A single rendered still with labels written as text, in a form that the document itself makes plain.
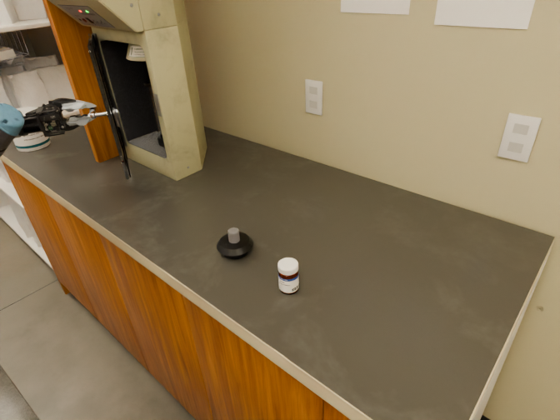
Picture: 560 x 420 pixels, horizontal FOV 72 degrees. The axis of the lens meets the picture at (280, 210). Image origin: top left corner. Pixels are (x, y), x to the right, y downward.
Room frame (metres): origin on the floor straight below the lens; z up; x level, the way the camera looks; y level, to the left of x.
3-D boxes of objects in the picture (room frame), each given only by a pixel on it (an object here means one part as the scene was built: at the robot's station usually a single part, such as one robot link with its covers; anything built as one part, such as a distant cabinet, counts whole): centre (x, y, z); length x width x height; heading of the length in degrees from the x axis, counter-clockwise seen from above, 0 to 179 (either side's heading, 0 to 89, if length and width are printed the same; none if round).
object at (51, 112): (1.10, 0.67, 1.20); 0.12 x 0.09 x 0.08; 110
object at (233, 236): (0.78, 0.12, 0.97); 0.09 x 0.09 x 0.07
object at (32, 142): (1.58, 1.03, 1.02); 0.13 x 0.13 x 0.15
